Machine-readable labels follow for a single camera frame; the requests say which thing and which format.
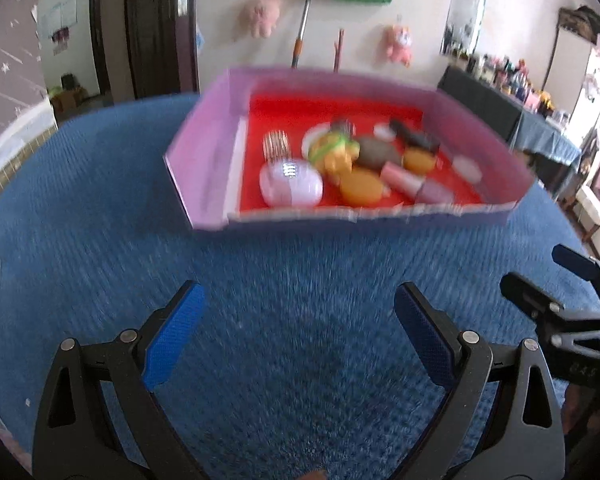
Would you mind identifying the small orange cup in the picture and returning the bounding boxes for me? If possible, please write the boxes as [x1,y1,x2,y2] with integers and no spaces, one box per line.
[402,150,437,175]

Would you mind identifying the row of cosmetic bottles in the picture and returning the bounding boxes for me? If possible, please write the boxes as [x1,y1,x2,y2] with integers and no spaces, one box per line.
[450,50,566,116]

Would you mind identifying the table with blue cloth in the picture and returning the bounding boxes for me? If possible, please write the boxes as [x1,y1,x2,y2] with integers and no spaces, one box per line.
[437,65,583,171]

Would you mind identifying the hallway wall poster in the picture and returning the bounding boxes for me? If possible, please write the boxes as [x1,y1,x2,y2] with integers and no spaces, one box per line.
[37,0,78,56]

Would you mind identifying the cardboard box with green items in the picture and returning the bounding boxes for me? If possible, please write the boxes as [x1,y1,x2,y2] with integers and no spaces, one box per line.
[47,85,88,121]

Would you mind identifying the gold studded cylinder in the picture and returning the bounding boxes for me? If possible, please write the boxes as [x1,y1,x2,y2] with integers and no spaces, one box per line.
[262,131,292,163]

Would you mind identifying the lilac rounded device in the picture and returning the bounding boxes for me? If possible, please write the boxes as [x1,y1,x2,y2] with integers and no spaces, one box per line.
[258,159,324,207]

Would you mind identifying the dark hallway door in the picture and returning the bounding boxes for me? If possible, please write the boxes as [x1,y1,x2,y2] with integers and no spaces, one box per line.
[89,0,113,106]

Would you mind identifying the white cabinet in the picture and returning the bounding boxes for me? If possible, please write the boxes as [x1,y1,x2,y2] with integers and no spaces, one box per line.
[542,27,600,126]

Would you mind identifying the pink plush toy orange ears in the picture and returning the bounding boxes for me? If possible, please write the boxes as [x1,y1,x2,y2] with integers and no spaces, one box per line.
[384,25,413,67]

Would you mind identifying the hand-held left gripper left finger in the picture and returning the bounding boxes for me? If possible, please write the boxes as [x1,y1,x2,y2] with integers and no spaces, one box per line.
[32,280,208,480]

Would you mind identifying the pink nail polish bottle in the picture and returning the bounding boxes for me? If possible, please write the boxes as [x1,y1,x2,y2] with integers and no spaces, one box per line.
[380,161,453,206]

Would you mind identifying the white stool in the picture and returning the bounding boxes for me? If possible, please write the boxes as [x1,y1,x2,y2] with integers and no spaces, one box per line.
[577,185,600,241]

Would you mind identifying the silver mop handle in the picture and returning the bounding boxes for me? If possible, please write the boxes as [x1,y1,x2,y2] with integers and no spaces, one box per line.
[291,0,317,68]

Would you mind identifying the brown compact case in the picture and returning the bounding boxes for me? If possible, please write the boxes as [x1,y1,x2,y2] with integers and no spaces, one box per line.
[355,136,401,171]

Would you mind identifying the yellow green toy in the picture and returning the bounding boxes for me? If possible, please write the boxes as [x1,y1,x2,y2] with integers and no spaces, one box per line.
[307,131,361,186]

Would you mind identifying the dark bag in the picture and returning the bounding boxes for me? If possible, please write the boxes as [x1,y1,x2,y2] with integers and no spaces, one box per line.
[559,6,600,43]

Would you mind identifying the black nail polish bottle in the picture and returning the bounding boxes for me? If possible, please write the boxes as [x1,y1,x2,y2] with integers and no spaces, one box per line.
[389,119,441,153]

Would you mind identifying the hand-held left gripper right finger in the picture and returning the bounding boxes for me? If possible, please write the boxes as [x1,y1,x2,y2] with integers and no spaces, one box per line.
[394,281,566,480]

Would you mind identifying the large orange dome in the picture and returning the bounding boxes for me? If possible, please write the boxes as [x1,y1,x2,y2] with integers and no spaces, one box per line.
[339,169,385,207]

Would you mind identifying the dark wooden door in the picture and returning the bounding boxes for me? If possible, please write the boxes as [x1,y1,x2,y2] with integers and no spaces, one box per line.
[125,0,200,98]

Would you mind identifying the purple cardboard box red bottom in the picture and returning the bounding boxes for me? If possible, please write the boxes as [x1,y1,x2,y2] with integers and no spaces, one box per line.
[163,65,535,232]

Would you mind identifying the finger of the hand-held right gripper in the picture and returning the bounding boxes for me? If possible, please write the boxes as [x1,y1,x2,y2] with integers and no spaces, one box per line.
[500,272,581,333]
[551,244,600,306]

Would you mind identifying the pale pink plush toy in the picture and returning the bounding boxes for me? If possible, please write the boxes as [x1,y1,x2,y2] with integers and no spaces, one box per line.
[238,0,283,39]

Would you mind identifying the wall mirror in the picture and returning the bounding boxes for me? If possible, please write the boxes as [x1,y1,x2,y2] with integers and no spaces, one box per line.
[440,0,490,58]

